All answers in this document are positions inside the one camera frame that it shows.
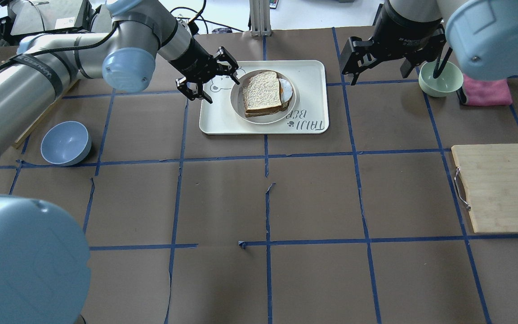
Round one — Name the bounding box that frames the fried egg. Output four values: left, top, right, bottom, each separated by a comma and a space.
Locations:
279, 78, 294, 104

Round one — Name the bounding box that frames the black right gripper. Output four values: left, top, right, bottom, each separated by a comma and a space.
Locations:
339, 4, 448, 86

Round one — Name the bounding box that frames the green bowl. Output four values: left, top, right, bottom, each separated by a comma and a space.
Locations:
419, 62, 463, 98

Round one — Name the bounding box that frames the bread slice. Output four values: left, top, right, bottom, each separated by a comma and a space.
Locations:
244, 102, 289, 118
242, 71, 281, 108

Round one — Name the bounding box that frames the blue bowl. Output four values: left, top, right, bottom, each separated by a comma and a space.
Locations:
40, 121, 92, 167

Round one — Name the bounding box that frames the pink cloth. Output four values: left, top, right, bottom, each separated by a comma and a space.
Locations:
456, 74, 513, 107

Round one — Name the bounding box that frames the bread slice on plate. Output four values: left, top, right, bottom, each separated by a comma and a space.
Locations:
244, 102, 289, 118

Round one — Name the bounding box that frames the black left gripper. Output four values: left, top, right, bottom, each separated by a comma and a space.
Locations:
169, 39, 241, 104

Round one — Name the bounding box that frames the wooden dish rack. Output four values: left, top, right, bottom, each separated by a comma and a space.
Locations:
12, 80, 80, 150

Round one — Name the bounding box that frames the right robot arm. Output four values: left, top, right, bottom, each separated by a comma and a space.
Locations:
339, 0, 518, 84

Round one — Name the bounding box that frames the aluminium frame post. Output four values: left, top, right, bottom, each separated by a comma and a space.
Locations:
249, 0, 272, 37

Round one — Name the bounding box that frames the wooden cutting board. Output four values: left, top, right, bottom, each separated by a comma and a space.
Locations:
451, 144, 518, 234

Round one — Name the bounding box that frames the cream round plate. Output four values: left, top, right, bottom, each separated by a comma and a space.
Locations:
230, 69, 299, 125

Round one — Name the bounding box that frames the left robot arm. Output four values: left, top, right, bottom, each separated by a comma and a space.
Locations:
0, 0, 239, 324

